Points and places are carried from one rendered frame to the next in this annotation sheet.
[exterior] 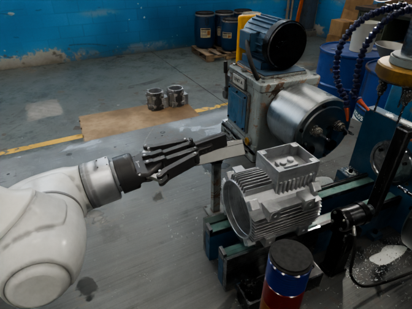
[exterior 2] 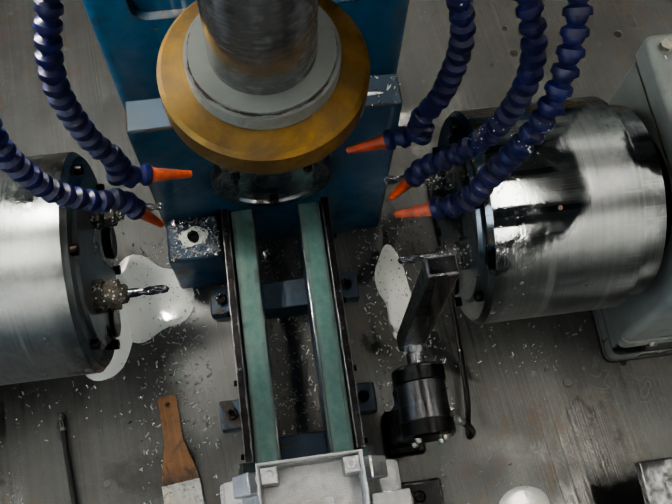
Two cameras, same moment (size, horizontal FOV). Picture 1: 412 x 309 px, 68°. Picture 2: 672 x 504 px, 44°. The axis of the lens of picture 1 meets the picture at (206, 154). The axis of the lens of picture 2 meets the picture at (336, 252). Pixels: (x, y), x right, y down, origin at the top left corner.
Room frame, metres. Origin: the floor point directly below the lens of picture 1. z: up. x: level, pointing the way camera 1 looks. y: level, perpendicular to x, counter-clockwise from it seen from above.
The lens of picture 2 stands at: (0.63, -0.16, 1.93)
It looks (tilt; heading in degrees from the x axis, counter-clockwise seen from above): 68 degrees down; 280
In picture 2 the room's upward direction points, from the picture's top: 5 degrees clockwise
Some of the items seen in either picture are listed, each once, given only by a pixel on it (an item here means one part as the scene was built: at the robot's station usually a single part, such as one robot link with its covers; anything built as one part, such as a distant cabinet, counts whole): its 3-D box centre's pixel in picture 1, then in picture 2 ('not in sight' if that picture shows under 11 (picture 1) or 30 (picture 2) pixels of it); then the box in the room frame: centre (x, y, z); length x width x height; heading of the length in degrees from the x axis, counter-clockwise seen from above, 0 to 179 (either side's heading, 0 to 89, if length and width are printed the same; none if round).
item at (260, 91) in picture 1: (265, 105); not in sight; (1.31, -0.27, 0.99); 0.35 x 0.31 x 0.37; 22
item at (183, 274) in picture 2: (346, 183); (198, 252); (0.89, -0.52, 0.86); 0.07 x 0.06 x 0.12; 22
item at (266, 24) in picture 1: (257, 67); not in sight; (1.33, -0.23, 1.16); 0.33 x 0.26 x 0.42; 22
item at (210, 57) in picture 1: (228, 33); not in sight; (6.04, -0.42, 0.37); 1.20 x 0.80 x 0.74; 112
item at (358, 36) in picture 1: (362, 36); not in sight; (2.81, -1.38, 0.99); 0.24 x 0.22 x 0.24; 27
